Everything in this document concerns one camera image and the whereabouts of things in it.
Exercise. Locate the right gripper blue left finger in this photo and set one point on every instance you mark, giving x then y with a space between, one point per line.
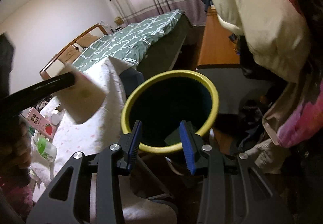
129 144

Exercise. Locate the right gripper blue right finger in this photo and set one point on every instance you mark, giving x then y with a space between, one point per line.
192 144

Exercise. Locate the pink strawberry milk carton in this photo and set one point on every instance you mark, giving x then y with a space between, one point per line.
41 124

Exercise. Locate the green clear plastic cup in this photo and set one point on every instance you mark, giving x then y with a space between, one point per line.
46 149

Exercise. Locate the white tissue paper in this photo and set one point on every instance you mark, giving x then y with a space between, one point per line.
83 99

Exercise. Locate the white pill bottle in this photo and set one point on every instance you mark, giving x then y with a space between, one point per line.
55 119

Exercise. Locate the yellow rimmed trash bin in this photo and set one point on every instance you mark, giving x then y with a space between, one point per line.
162 102

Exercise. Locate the white floral tablecloth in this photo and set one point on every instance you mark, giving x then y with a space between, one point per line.
103 106

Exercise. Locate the wooden bed headboard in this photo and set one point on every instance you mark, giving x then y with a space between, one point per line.
54 66

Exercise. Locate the left brown pillow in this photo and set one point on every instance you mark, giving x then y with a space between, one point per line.
69 55

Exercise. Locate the brown pillow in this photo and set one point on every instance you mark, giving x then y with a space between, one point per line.
69 55
86 40

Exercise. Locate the wooden desk top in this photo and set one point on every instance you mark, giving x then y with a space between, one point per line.
217 50

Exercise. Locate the right brown pillow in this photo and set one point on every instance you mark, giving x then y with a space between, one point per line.
86 40

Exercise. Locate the pink floral fabric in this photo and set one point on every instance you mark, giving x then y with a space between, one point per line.
296 116

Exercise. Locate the green patterned bed quilt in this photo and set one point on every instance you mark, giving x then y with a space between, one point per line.
131 43

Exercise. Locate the tissue box on nightstand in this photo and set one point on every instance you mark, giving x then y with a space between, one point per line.
118 21

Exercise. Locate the cream puffer jacket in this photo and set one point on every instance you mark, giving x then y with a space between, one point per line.
276 33

